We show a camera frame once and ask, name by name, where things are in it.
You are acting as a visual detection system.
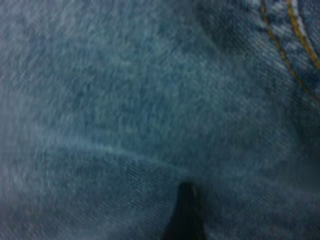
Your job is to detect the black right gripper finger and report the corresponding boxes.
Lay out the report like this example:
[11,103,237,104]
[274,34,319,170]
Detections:
[161,181,209,240]

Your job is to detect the blue denim shorts basketball print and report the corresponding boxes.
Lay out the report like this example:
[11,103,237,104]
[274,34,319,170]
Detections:
[0,0,320,240]

